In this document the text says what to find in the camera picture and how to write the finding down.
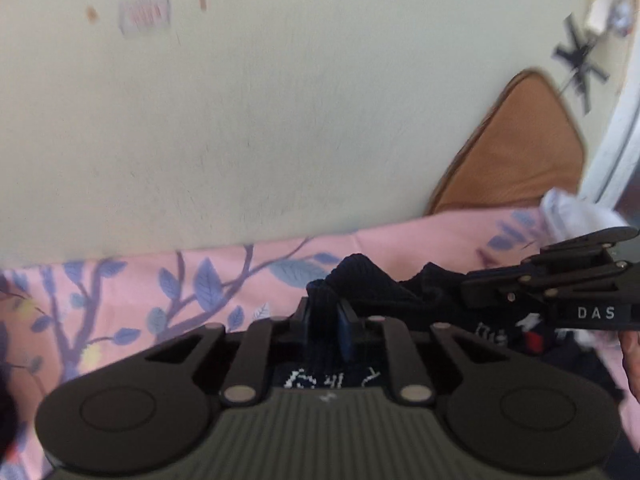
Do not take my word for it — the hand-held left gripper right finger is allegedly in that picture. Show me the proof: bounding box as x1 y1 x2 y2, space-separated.
337 301 507 407

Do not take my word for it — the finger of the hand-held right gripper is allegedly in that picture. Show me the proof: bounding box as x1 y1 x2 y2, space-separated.
520 226 640 275
461 264 628 312

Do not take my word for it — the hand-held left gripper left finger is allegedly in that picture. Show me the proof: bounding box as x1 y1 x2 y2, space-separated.
145 297 314 407

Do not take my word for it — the navy red white patterned sweater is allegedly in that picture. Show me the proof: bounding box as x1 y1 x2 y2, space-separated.
270 253 623 392

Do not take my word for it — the person's right hand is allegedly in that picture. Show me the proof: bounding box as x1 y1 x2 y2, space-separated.
619 331 640 402

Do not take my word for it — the white folded cloth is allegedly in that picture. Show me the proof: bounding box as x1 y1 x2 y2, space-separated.
541 188 632 248

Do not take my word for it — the brown perforated cushion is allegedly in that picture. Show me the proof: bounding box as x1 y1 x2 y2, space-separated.
426 69 587 217

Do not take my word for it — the pink floral bedsheet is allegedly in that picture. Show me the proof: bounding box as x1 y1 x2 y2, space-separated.
0 205 640 480

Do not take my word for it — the black tape cross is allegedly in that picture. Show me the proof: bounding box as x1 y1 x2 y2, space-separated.
551 14 612 115

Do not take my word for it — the white window frame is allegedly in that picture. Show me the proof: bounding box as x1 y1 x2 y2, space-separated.
579 0 640 213

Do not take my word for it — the small white wall sticker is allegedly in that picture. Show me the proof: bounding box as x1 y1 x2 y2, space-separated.
118 0 172 37

